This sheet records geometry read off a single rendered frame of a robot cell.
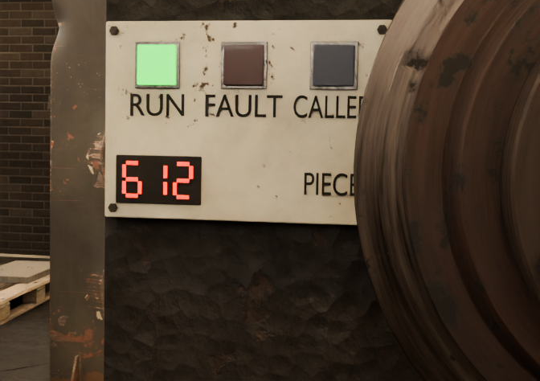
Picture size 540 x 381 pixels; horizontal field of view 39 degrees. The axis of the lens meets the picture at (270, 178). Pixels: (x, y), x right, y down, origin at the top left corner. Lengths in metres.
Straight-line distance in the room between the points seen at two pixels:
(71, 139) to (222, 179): 2.68
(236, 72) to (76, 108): 2.68
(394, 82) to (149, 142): 0.26
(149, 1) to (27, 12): 6.75
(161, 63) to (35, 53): 6.71
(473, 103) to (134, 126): 0.33
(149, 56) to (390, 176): 0.27
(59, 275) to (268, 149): 2.78
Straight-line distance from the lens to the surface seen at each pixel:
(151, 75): 0.71
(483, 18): 0.54
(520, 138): 0.47
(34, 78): 7.40
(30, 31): 7.46
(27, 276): 5.39
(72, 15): 3.39
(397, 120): 0.55
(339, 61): 0.68
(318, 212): 0.69
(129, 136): 0.72
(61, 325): 3.47
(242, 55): 0.69
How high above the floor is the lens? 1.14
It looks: 3 degrees down
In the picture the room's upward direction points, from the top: 1 degrees clockwise
